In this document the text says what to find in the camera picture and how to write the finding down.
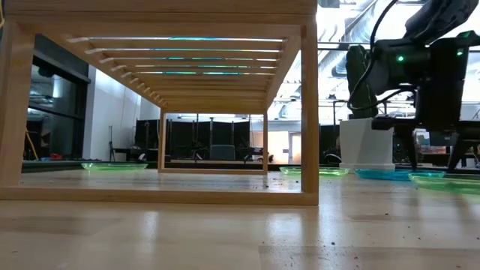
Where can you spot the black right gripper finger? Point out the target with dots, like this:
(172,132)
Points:
(412,150)
(463,144)

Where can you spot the green translucent plate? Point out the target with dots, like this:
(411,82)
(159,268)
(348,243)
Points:
(446,183)
(330,171)
(114,167)

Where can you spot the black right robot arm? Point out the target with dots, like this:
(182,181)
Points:
(438,15)

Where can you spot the slatted wooden shelf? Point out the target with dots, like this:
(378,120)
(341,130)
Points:
(187,24)

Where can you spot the white printed sign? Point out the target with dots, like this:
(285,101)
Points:
(422,137)

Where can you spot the black computer monitor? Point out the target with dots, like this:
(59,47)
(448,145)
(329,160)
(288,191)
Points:
(438,139)

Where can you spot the white plant pot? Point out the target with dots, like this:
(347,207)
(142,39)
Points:
(362,144)

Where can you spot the green cactus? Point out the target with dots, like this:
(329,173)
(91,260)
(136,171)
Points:
(358,82)

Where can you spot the grey chair back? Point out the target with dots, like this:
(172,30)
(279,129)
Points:
(222,152)

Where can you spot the black tripod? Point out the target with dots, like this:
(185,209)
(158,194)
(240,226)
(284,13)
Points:
(111,150)

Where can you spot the small red object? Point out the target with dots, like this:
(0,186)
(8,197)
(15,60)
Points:
(56,156)

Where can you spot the yellow pole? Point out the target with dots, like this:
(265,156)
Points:
(33,144)

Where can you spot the black metal table frame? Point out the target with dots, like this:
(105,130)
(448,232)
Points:
(210,165)

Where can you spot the black partition wall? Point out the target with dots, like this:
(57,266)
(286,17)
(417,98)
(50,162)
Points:
(187,135)

